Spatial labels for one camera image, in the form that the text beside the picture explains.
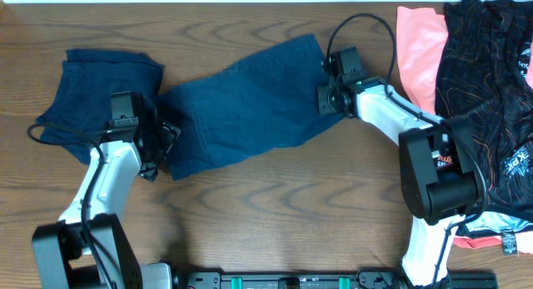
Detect pink garment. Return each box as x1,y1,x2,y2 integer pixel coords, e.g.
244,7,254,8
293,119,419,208
395,6,533,255

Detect black patterned shirt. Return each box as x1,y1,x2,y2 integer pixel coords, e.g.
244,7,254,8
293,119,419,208
436,0,532,221

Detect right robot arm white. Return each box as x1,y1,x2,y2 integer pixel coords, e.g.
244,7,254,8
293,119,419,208
316,77,487,288

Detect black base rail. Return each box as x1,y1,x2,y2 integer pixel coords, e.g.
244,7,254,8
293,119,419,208
141,262,499,289

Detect folded navy shorts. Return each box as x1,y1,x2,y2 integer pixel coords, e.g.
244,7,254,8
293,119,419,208
36,49,164,138

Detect navy blue shorts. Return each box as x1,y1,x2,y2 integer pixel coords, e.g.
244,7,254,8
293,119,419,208
154,34,342,180

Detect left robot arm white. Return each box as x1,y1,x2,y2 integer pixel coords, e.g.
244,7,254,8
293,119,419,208
27,107,179,288

